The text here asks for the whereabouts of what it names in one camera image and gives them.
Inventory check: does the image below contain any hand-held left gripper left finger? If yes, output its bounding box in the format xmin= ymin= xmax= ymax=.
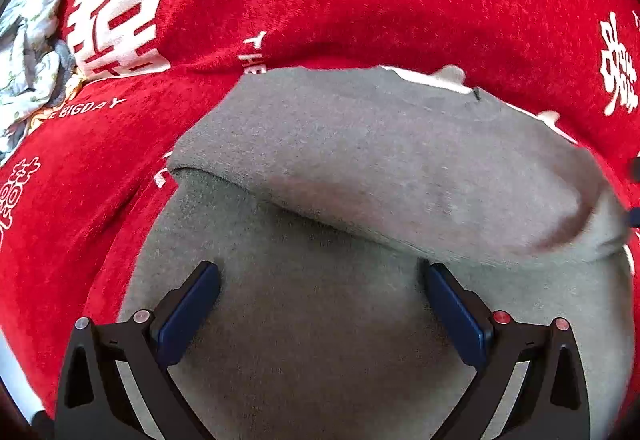
xmin=54 ymin=261 xmax=222 ymax=440

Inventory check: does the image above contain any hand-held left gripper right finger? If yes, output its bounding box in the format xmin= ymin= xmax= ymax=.
xmin=424 ymin=263 xmax=592 ymax=440

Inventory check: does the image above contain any grey fleece garment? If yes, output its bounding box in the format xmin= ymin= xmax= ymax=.
xmin=117 ymin=65 xmax=636 ymax=440

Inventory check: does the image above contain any dark grey garment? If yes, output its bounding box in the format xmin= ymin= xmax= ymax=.
xmin=50 ymin=40 xmax=77 ymax=107

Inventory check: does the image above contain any white floral garment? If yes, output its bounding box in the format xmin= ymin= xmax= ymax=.
xmin=0 ymin=0 xmax=76 ymax=156

